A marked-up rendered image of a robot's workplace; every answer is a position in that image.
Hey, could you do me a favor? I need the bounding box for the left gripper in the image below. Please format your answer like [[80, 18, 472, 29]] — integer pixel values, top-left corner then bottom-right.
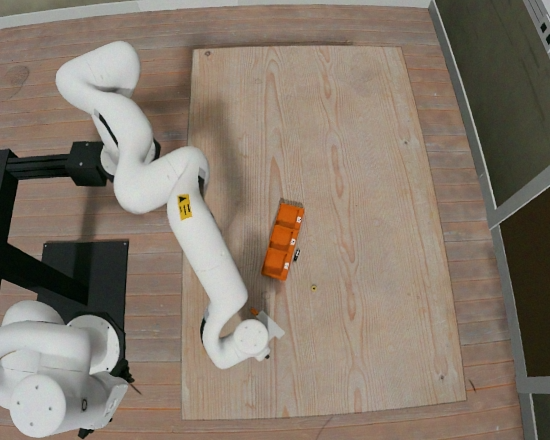
[[255, 346, 270, 361]]

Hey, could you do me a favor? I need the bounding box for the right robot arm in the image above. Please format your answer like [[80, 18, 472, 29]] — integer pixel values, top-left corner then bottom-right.
[[0, 300, 120, 438]]

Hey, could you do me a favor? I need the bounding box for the orange rack of three bins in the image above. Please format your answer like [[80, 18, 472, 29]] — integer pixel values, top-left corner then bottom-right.
[[261, 203, 305, 281]]

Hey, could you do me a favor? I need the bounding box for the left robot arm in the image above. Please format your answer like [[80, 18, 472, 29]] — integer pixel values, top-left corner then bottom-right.
[[56, 41, 285, 369]]

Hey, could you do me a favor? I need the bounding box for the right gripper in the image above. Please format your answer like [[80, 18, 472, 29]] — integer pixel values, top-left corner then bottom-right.
[[78, 358, 135, 439]]

